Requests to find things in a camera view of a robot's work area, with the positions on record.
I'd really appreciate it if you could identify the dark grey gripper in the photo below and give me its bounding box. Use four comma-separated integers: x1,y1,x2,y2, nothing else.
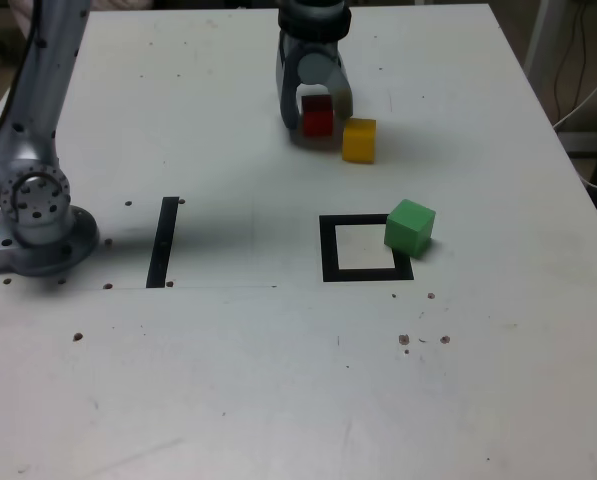
275,33,355,131

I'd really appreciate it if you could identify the red cube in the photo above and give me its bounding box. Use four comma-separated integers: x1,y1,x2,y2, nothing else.
300,94,335,139

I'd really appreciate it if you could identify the yellow cube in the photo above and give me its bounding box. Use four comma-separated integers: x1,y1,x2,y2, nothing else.
341,117,378,165

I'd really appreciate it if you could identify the green cube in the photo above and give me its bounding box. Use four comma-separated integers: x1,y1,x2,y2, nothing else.
383,198,437,260

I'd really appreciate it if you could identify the black tape square outline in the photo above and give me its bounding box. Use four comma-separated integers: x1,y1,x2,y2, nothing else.
318,213,415,283

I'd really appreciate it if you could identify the pale pink cloth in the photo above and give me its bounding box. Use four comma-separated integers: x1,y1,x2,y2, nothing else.
7,0,155,14

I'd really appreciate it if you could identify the black tape strip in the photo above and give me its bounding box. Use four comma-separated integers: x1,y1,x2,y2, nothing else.
145,196,180,290

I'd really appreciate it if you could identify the white metal post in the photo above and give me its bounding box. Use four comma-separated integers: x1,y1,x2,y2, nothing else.
522,0,567,101

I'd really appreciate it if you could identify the thin black hanging cable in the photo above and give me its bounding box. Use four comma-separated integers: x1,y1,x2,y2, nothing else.
552,0,587,124

